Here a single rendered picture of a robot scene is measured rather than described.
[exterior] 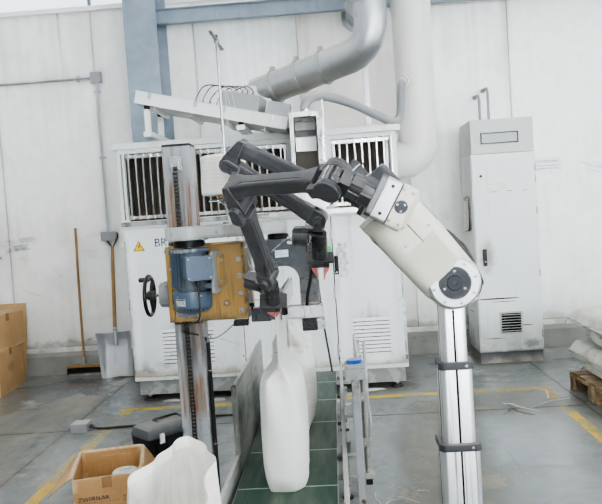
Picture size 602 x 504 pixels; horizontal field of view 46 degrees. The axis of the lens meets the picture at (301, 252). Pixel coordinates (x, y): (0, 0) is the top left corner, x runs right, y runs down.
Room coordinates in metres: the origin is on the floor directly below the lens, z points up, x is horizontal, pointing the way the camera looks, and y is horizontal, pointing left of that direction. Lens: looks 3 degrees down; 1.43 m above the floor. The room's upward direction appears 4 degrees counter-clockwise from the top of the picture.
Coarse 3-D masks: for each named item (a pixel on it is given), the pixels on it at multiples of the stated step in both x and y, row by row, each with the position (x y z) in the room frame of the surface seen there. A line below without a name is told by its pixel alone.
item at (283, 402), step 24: (288, 360) 2.81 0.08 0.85; (264, 384) 2.67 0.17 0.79; (288, 384) 2.62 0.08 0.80; (264, 408) 2.64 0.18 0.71; (288, 408) 2.61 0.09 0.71; (264, 432) 2.64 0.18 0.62; (288, 432) 2.60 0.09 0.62; (264, 456) 2.64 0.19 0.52; (288, 456) 2.60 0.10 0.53; (288, 480) 2.61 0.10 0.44
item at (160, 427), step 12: (156, 420) 4.34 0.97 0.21; (168, 420) 4.36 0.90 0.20; (180, 420) 4.36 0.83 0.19; (132, 432) 4.31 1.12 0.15; (144, 432) 4.22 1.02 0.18; (156, 432) 4.22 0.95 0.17; (168, 432) 4.27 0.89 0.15; (180, 432) 4.33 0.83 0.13; (144, 444) 4.22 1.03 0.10; (156, 444) 4.21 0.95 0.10; (168, 444) 4.26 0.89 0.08; (156, 456) 4.21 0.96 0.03
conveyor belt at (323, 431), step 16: (320, 384) 4.30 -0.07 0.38; (320, 400) 3.93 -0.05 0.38; (320, 416) 3.61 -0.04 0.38; (336, 416) 3.60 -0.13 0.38; (320, 432) 3.34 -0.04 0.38; (336, 432) 3.33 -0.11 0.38; (256, 448) 3.17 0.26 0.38; (320, 448) 3.11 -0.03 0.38; (336, 448) 3.10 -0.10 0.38; (256, 464) 2.96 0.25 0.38; (320, 464) 2.91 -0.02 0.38; (336, 464) 2.90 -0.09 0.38; (256, 480) 2.78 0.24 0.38; (320, 480) 2.73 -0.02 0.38; (336, 480) 2.72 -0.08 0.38; (240, 496) 2.62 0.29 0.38; (256, 496) 2.61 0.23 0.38; (272, 496) 2.60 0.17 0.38; (288, 496) 2.59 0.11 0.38; (304, 496) 2.58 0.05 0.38; (320, 496) 2.57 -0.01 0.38; (336, 496) 2.56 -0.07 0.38
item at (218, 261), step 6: (210, 252) 2.67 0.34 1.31; (216, 252) 2.75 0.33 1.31; (216, 258) 2.73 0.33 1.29; (222, 258) 2.80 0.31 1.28; (216, 264) 2.73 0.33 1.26; (222, 264) 2.81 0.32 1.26; (216, 270) 2.72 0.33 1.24; (222, 270) 2.80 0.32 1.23; (216, 276) 2.71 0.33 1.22; (222, 276) 2.79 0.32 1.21; (210, 282) 2.69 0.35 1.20; (216, 282) 2.70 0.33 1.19; (222, 282) 2.78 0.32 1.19; (216, 288) 2.69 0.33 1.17
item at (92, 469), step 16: (112, 448) 3.75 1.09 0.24; (128, 448) 3.76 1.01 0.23; (144, 448) 3.73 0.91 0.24; (80, 464) 3.63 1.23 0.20; (96, 464) 3.73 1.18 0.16; (112, 464) 3.74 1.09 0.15; (128, 464) 3.76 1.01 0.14; (144, 464) 3.50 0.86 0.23; (64, 480) 3.36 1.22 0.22; (80, 480) 3.31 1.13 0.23; (96, 480) 3.33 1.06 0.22; (112, 480) 3.34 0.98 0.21; (80, 496) 3.31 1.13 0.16; (96, 496) 3.33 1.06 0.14; (112, 496) 3.34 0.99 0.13
